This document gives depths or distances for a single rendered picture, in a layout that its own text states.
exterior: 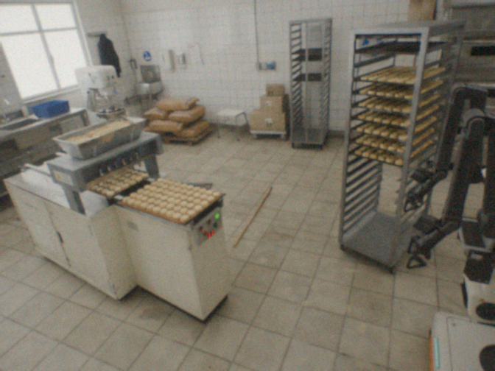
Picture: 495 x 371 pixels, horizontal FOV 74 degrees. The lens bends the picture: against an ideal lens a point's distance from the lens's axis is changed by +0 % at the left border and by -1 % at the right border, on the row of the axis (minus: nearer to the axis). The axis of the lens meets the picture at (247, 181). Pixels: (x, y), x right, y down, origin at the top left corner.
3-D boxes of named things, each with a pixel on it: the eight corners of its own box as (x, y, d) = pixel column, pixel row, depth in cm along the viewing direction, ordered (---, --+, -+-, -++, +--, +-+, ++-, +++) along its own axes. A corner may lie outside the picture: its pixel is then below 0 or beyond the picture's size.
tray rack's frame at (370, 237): (392, 276, 260) (432, 26, 180) (336, 249, 294) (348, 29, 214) (424, 238, 298) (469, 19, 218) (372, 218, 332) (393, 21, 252)
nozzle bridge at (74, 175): (62, 205, 235) (45, 162, 220) (141, 166, 287) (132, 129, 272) (88, 217, 218) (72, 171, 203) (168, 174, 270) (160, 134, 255)
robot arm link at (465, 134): (490, 120, 99) (484, 110, 108) (468, 118, 102) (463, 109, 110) (460, 236, 119) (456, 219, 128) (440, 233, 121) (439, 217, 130)
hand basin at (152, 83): (181, 107, 663) (171, 48, 614) (169, 112, 632) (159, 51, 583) (142, 105, 702) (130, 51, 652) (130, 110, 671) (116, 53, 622)
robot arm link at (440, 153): (469, 90, 134) (466, 84, 143) (453, 89, 136) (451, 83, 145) (446, 182, 154) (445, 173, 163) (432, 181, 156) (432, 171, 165)
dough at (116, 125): (58, 149, 222) (54, 140, 219) (124, 125, 261) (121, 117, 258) (80, 154, 208) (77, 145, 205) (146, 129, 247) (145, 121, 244)
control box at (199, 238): (194, 245, 206) (191, 227, 200) (218, 225, 223) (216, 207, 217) (199, 246, 204) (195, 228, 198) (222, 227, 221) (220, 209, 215)
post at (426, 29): (391, 267, 258) (429, 26, 181) (387, 265, 260) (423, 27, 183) (392, 265, 259) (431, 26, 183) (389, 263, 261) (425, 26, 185)
